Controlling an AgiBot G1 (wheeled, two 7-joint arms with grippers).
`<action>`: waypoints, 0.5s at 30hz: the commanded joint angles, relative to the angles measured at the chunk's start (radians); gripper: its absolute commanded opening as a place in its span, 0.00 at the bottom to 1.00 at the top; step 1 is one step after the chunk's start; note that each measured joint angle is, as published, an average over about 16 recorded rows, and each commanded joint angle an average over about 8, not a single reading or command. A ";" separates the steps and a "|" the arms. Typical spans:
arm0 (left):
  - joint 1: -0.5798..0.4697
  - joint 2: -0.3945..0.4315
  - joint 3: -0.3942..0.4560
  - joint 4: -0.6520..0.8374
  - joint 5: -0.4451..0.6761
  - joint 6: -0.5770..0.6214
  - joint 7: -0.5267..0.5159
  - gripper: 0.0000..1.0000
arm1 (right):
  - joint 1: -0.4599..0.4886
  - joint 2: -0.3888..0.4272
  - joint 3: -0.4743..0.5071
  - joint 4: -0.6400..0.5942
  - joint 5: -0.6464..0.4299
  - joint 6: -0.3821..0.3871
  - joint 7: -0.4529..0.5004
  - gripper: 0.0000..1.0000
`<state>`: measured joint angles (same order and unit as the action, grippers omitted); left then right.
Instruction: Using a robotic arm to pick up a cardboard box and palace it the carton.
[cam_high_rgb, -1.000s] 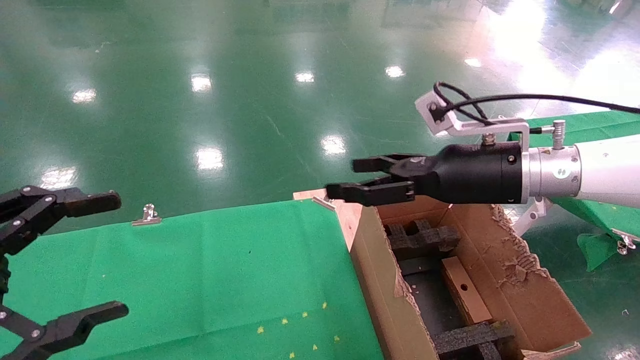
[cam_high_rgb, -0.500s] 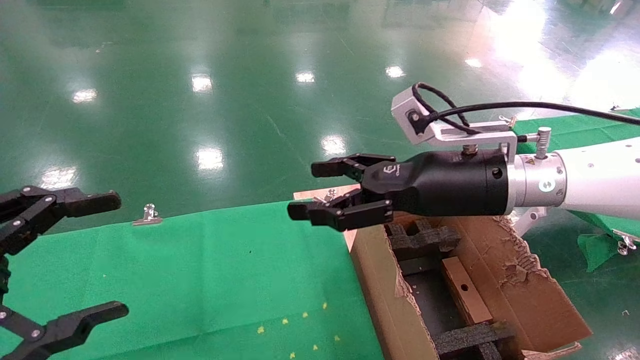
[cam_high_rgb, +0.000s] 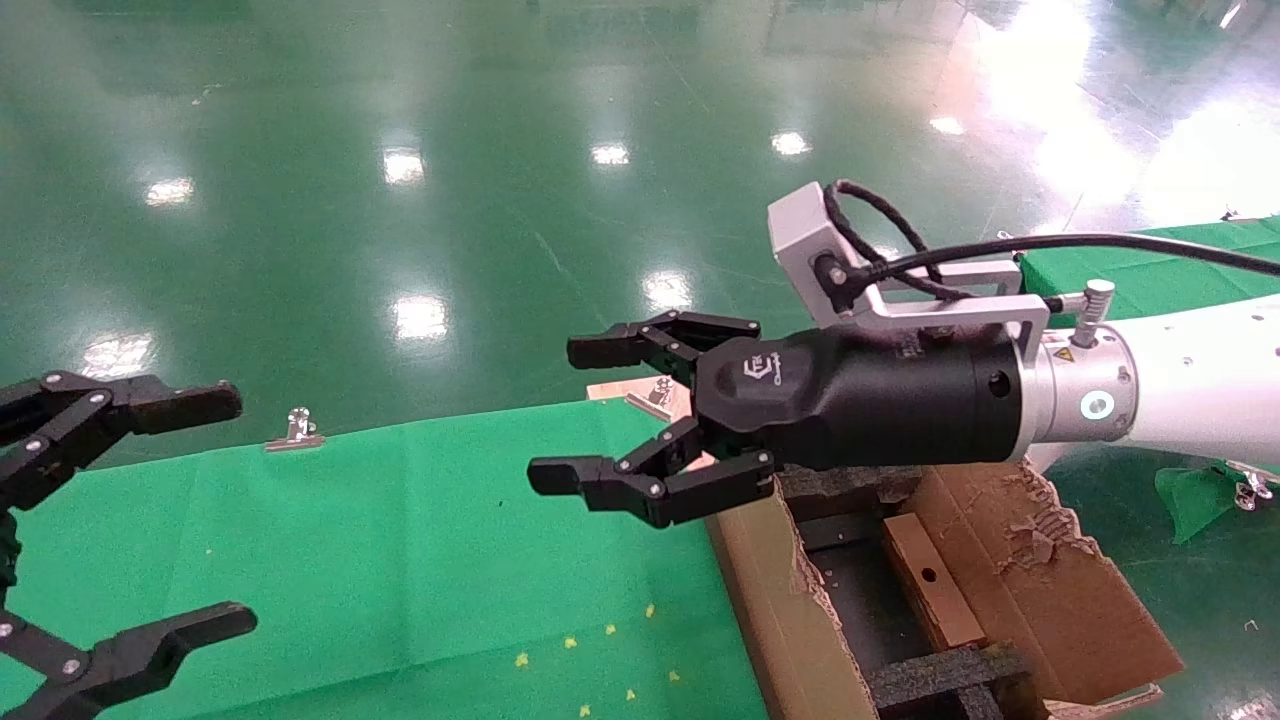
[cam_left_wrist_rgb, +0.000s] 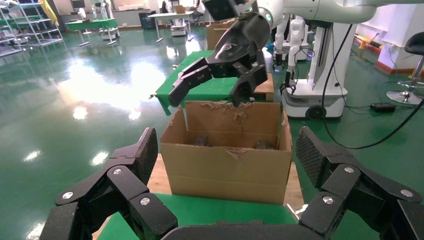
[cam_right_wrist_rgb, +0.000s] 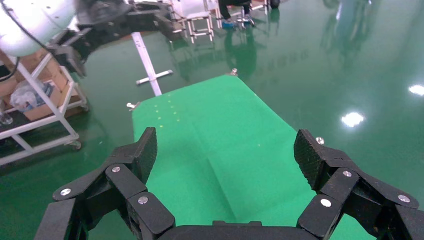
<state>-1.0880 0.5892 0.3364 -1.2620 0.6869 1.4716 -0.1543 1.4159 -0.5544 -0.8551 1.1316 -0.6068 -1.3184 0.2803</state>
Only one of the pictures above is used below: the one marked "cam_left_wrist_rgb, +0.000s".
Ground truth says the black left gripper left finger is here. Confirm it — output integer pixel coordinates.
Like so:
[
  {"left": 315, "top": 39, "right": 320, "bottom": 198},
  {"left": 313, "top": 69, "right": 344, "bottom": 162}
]
[{"left": 39, "top": 127, "right": 179, "bottom": 240}]

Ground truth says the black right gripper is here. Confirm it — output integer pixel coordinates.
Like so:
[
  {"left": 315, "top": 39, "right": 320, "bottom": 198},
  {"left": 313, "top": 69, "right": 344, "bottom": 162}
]
[{"left": 168, "top": 11, "right": 272, "bottom": 108}]

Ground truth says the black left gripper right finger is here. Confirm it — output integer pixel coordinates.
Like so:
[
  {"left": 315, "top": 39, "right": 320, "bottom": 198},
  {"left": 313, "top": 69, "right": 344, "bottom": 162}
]
[{"left": 294, "top": 125, "right": 424, "bottom": 240}]

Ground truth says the background cardboard box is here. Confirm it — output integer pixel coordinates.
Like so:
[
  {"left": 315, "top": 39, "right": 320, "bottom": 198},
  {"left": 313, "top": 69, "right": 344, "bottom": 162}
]
[{"left": 205, "top": 20, "right": 234, "bottom": 51}]

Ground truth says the large open cardboard carton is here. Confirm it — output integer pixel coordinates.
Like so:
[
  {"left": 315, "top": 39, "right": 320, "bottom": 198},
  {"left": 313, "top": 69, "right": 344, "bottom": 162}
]
[{"left": 159, "top": 100, "right": 293, "bottom": 205}]

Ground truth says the green cloth on side table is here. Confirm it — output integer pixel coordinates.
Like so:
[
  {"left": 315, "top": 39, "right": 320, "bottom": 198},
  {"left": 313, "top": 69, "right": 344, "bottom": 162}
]
[{"left": 154, "top": 49, "right": 268, "bottom": 116}]

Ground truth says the wooden board on side table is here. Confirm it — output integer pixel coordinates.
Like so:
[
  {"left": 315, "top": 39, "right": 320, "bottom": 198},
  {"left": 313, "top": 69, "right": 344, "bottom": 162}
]
[{"left": 252, "top": 72, "right": 275, "bottom": 103}]

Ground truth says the small white background robot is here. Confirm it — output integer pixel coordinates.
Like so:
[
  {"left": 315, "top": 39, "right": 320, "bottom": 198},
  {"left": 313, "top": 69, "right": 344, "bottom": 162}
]
[
  {"left": 98, "top": 27, "right": 121, "bottom": 41},
  {"left": 169, "top": 18, "right": 189, "bottom": 37}
]

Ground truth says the white background table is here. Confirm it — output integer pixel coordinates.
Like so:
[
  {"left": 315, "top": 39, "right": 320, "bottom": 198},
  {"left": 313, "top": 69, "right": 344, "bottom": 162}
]
[{"left": 147, "top": 11, "right": 196, "bottom": 43}]

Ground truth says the black power adapter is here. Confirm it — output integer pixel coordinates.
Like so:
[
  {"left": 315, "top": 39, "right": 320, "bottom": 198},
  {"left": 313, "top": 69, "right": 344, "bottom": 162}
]
[{"left": 370, "top": 102, "right": 397, "bottom": 114}]

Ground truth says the black bin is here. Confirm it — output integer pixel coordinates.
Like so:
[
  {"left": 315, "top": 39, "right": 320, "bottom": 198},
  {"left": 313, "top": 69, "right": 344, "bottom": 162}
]
[{"left": 138, "top": 10, "right": 157, "bottom": 31}]

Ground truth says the white wheeled background robot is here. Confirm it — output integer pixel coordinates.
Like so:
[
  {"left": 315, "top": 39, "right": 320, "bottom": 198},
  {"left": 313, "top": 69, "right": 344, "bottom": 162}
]
[{"left": 281, "top": 23, "right": 349, "bottom": 121}]

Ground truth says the green covered background table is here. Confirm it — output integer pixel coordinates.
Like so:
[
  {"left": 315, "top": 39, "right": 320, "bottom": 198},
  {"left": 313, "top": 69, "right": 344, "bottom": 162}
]
[{"left": 65, "top": 18, "right": 119, "bottom": 47}]

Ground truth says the orange bench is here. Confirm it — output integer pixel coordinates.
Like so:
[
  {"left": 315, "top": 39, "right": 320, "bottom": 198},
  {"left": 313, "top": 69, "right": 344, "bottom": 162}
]
[{"left": 352, "top": 34, "right": 380, "bottom": 56}]

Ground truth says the black bar stool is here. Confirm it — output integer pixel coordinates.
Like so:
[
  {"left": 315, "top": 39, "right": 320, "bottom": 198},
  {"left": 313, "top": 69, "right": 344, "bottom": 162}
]
[{"left": 385, "top": 31, "right": 424, "bottom": 106}]

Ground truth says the metal shelf rack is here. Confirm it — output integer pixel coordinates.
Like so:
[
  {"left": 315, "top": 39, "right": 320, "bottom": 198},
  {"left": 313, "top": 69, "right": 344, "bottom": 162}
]
[{"left": 0, "top": 0, "right": 64, "bottom": 57}]

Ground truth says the yellow hanging cloth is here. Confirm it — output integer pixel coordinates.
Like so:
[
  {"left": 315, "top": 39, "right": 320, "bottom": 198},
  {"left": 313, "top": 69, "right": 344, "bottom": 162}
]
[{"left": 38, "top": 0, "right": 60, "bottom": 27}]

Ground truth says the thin black hanging cable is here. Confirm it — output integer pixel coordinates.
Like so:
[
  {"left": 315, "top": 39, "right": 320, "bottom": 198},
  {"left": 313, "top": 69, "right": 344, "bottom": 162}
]
[{"left": 321, "top": 23, "right": 424, "bottom": 151}]

